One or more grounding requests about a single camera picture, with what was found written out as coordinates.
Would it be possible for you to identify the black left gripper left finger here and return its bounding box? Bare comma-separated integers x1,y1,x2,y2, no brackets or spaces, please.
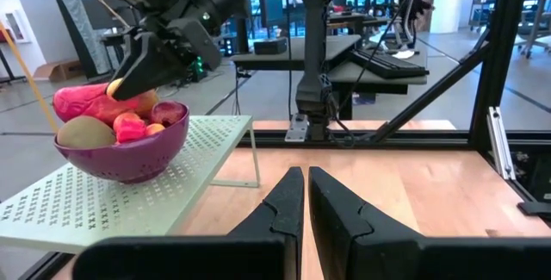
71,166,305,280

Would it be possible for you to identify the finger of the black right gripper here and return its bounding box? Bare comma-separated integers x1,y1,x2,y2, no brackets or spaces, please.
110,31,191,102

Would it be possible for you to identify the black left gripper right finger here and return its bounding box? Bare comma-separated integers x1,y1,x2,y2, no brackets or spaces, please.
307,166,551,280

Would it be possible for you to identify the dark red plum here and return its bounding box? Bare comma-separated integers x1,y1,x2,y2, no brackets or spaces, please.
149,100,189,128

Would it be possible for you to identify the red yellow mango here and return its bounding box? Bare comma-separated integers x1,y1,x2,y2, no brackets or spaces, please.
52,82,160,127

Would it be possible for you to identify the small red orange round fruit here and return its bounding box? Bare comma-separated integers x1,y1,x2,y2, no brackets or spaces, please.
115,125,148,145

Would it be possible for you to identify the brown green kiwi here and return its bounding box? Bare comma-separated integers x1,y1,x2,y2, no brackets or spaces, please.
56,115,117,149

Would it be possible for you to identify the purple colander bowl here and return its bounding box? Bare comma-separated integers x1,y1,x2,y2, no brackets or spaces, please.
53,101,191,185

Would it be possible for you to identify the grey partition panel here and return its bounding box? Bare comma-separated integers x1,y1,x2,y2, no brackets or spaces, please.
52,0,130,82

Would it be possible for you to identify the black desk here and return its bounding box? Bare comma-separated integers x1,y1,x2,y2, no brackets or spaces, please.
230,34,430,121

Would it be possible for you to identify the small black box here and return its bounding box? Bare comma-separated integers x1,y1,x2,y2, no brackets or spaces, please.
252,36,288,56

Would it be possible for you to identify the cardboard box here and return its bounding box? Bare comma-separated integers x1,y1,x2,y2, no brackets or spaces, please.
33,59,85,83

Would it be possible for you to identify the mint green perforated shelf riser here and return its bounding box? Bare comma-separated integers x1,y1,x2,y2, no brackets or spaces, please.
0,115,262,255

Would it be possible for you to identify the black keyboard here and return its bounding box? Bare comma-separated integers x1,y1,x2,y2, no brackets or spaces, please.
349,49,430,80

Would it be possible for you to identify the silver metal strip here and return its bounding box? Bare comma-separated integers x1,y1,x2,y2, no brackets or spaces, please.
486,106,517,182

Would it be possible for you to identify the black table edge clamp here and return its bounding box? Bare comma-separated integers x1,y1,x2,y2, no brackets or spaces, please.
517,201,551,219

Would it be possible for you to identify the person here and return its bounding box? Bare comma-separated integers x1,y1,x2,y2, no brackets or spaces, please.
395,0,436,34

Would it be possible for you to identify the silver arm base bracket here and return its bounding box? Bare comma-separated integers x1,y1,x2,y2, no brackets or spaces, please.
284,113,310,143

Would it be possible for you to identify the yellow hanging cable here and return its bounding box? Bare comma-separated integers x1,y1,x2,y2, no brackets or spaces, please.
0,21,60,134

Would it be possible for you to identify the black aluminium frame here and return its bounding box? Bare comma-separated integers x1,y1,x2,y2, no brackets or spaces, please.
16,0,551,280

